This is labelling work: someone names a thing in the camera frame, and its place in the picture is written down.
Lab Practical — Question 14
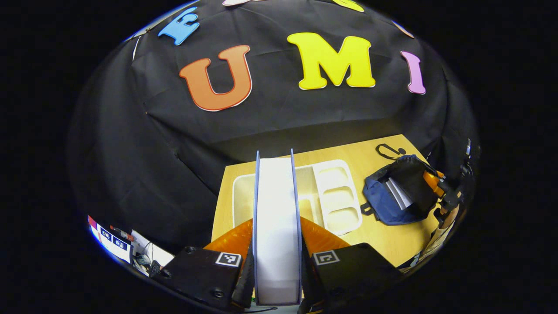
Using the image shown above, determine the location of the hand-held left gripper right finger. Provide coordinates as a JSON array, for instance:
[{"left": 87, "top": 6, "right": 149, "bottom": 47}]
[{"left": 299, "top": 217, "right": 405, "bottom": 312}]

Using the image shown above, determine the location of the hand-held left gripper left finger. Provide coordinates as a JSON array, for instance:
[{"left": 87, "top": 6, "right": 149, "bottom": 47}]
[{"left": 162, "top": 218, "right": 256, "bottom": 311}]

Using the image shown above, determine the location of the white book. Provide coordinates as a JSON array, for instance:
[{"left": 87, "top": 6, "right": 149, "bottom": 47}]
[{"left": 386, "top": 177, "right": 414, "bottom": 211}]

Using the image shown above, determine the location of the blue schoolbag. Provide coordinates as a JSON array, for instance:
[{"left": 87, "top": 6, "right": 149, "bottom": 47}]
[{"left": 360, "top": 143, "right": 441, "bottom": 226}]

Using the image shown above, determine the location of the white plastic bookshelf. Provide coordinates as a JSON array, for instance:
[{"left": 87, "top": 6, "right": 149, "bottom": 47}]
[{"left": 232, "top": 159, "right": 363, "bottom": 236}]

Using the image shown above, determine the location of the blue-grey book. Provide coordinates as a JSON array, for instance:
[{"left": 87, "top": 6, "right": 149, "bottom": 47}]
[{"left": 252, "top": 150, "right": 303, "bottom": 306}]

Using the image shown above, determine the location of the white side desk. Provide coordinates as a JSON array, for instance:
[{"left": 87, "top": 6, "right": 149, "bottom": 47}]
[{"left": 131, "top": 230, "right": 175, "bottom": 277}]

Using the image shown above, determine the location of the computer monitor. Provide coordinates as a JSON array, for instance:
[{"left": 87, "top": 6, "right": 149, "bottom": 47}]
[{"left": 87, "top": 215, "right": 133, "bottom": 264}]

